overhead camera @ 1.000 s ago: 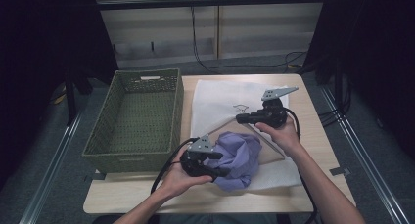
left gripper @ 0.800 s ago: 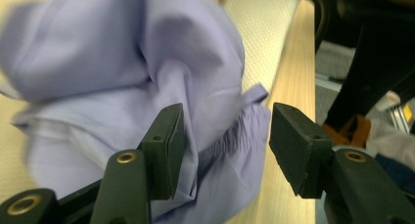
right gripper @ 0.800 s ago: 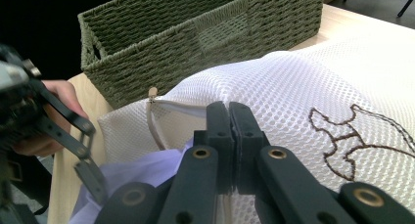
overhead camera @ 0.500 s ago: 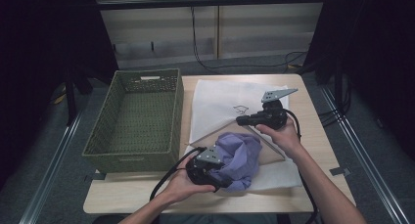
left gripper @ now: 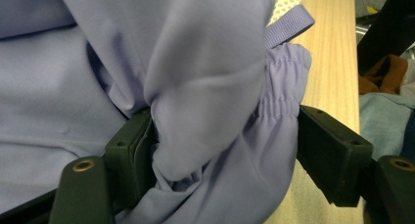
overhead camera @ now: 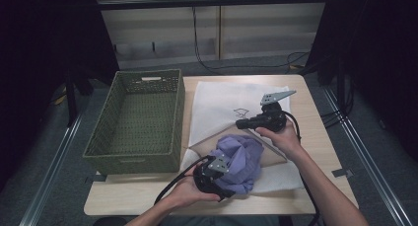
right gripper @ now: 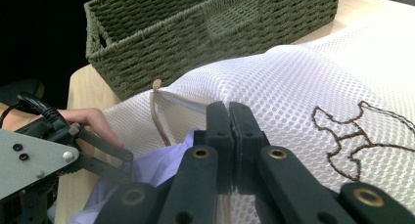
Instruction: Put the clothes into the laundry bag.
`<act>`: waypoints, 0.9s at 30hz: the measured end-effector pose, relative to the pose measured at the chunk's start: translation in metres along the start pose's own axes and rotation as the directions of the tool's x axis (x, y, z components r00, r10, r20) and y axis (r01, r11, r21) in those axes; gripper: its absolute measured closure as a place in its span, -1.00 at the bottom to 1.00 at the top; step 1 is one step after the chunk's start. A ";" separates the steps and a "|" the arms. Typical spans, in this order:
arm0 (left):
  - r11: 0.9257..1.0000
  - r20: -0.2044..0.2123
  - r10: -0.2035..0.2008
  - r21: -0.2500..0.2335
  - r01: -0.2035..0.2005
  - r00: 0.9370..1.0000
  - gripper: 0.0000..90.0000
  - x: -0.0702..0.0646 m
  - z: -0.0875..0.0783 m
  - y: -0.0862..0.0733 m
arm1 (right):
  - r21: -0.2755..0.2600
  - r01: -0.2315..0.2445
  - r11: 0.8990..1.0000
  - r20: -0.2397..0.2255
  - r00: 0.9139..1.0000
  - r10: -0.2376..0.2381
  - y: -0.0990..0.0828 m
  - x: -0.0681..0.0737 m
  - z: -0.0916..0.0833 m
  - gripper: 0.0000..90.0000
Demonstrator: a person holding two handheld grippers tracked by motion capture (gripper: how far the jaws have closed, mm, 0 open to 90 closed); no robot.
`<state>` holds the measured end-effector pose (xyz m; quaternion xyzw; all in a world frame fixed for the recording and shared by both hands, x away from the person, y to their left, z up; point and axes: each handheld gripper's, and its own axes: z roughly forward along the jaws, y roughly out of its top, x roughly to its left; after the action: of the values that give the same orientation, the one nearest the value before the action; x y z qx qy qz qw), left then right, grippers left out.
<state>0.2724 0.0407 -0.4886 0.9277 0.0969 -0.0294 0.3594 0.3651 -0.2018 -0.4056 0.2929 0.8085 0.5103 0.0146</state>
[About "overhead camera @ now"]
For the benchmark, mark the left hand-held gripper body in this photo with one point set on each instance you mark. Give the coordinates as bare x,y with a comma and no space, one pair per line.
210,176

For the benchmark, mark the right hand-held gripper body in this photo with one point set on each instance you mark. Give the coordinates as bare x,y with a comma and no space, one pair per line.
272,119

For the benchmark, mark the purple shirt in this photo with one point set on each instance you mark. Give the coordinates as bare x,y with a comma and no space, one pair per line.
243,160

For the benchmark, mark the white mesh laundry bag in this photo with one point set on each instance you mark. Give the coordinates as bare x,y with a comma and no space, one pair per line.
217,101

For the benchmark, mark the green woven basket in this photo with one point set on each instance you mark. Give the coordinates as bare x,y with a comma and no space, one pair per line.
144,120

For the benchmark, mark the person's right hand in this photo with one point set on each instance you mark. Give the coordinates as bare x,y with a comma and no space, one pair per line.
284,140

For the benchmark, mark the person's left hand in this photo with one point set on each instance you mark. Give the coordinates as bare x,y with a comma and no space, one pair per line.
187,193

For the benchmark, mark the grey tape piece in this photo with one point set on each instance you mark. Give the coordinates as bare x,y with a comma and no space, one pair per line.
341,172
98,178

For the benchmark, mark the black horizontal bar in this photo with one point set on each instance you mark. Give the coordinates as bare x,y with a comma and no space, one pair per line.
230,1

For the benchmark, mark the black curtain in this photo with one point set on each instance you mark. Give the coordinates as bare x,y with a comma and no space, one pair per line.
39,55
384,55

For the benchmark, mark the black metal stand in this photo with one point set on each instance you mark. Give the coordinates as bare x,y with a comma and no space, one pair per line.
70,104

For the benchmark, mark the yellow strip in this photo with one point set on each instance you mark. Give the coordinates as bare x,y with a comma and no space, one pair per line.
60,99

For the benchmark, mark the metal floor rail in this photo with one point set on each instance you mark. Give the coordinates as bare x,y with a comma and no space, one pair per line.
49,176
371,173

